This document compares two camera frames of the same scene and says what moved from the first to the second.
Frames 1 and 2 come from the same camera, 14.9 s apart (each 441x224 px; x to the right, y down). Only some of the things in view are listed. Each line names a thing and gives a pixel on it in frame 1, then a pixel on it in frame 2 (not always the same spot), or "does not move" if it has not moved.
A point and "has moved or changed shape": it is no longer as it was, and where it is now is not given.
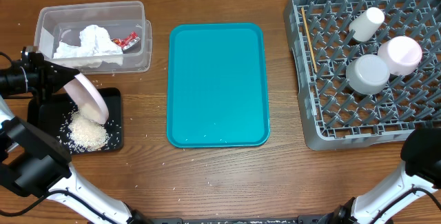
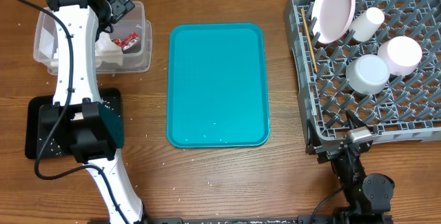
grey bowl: [367, 74] does not move
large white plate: [87, 99] has moved or changed shape
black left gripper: [49, 81] to [120, 3]
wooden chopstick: [309, 41] does not move
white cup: [366, 25] does not move
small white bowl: [403, 54] does not move
